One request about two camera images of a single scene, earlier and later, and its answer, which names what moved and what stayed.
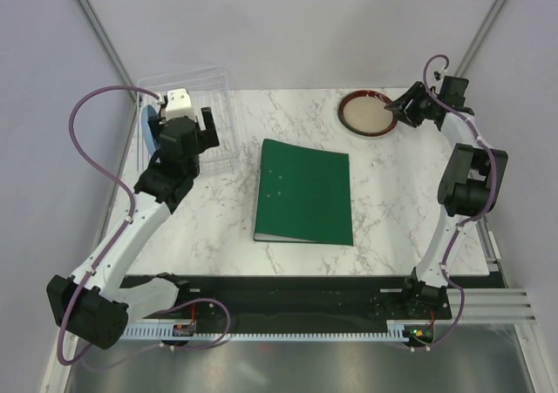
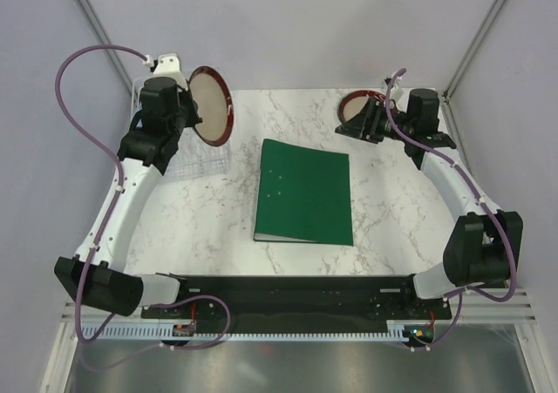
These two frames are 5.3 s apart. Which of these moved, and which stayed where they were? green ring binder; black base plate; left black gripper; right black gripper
Moved: left black gripper; right black gripper
Stayed: green ring binder; black base plate
